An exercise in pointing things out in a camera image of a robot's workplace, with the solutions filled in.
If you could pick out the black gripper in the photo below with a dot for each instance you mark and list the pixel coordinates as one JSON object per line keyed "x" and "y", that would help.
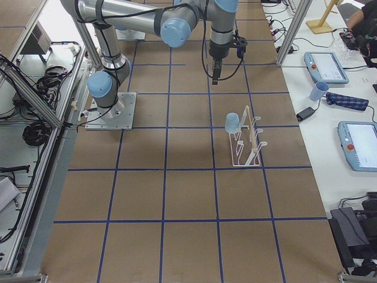
{"x": 217, "y": 53}

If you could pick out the light blue plastic cup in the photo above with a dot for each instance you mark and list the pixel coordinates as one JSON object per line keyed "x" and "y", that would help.
{"x": 232, "y": 123}

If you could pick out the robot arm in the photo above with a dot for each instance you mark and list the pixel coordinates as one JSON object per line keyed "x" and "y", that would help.
{"x": 127, "y": 20}

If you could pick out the blue cup on desk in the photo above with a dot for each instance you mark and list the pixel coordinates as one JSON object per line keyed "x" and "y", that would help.
{"x": 318, "y": 90}

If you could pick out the black power adapter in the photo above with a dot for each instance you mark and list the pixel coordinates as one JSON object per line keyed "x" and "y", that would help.
{"x": 304, "y": 114}

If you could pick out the far teach pendant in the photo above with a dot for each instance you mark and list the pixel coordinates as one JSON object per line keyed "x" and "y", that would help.
{"x": 325, "y": 66}

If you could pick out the teach pendant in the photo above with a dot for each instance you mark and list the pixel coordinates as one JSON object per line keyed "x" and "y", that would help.
{"x": 358, "y": 141}
{"x": 325, "y": 66}

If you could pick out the wooden stand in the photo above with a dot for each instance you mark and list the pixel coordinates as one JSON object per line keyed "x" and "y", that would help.
{"x": 320, "y": 26}

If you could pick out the blue plaid pouch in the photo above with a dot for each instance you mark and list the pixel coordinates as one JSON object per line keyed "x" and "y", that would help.
{"x": 354, "y": 103}

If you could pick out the near teach pendant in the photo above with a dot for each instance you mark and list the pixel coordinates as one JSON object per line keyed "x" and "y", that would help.
{"x": 358, "y": 141}

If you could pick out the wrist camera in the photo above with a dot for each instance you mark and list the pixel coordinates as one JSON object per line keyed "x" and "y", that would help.
{"x": 239, "y": 43}

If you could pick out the white wire cup rack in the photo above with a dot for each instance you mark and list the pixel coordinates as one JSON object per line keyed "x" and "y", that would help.
{"x": 245, "y": 147}

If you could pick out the aluminium frame post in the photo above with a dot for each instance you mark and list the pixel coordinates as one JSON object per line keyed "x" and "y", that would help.
{"x": 298, "y": 18}

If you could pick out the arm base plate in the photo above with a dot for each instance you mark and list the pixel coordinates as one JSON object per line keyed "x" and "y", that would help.
{"x": 129, "y": 35}
{"x": 119, "y": 117}

